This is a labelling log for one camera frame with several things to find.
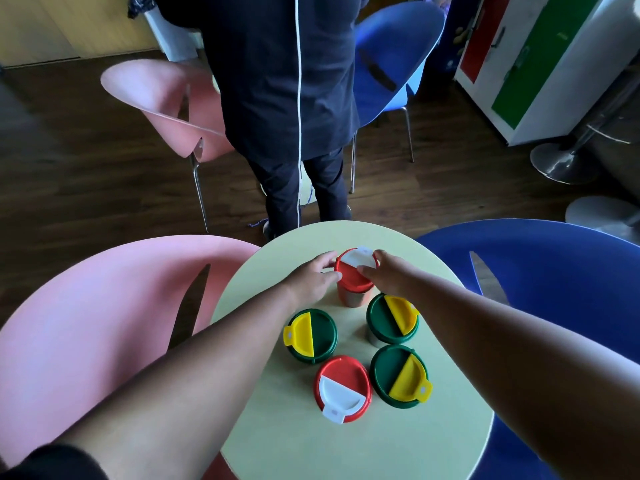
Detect white cabinet red green doors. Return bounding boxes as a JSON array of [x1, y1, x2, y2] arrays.
[[454, 0, 640, 147]]

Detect metal stool base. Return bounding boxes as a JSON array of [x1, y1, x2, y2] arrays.
[[530, 65, 640, 186], [565, 196, 640, 246]]

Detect person's left forearm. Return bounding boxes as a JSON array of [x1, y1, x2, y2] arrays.
[[54, 282, 307, 480]]

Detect person's left hand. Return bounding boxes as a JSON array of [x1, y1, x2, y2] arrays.
[[282, 251, 343, 311]]

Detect person's right forearm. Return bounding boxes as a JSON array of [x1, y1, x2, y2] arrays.
[[400, 275, 640, 480]]

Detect blue plastic chair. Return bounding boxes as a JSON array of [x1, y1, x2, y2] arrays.
[[349, 1, 446, 195], [415, 219, 640, 480]]

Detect green lid yellow flap jar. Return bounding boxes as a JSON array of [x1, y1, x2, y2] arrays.
[[366, 293, 421, 348], [283, 308, 339, 366], [370, 344, 434, 410]]

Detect person's right hand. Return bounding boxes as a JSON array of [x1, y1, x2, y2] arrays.
[[357, 250, 426, 298]]

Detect pink plastic chair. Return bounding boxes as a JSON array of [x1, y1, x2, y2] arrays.
[[0, 235, 261, 480], [100, 59, 236, 233]]

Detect dark blue cabinet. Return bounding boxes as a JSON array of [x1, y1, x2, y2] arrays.
[[424, 0, 473, 78]]

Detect black sleeve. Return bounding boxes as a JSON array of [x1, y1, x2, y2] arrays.
[[0, 444, 109, 480]]

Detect red lid white flap jar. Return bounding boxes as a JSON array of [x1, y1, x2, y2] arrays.
[[313, 356, 373, 425], [334, 247, 380, 309]]

